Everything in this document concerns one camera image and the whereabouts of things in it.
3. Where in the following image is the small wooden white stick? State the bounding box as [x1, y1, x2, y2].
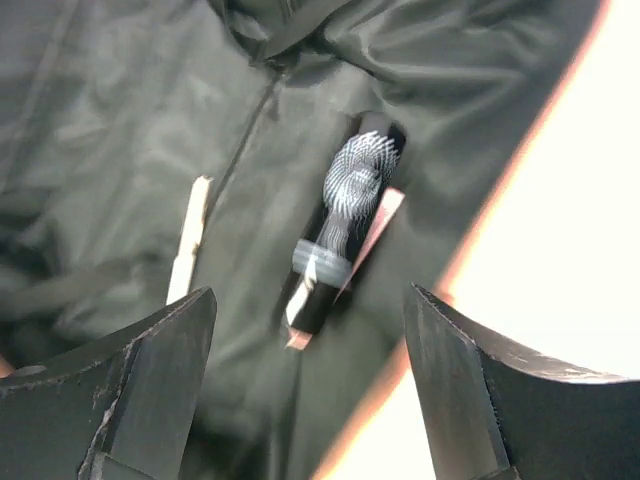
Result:
[165, 175, 213, 305]

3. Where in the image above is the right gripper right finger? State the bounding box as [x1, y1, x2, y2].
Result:
[403, 285, 639, 480]

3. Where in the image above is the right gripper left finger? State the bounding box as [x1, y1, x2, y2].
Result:
[1, 288, 216, 480]

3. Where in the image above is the pink hard-shell suitcase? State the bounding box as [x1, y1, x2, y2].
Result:
[1, 1, 639, 479]

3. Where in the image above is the black patterned tube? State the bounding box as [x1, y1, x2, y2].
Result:
[287, 111, 406, 335]

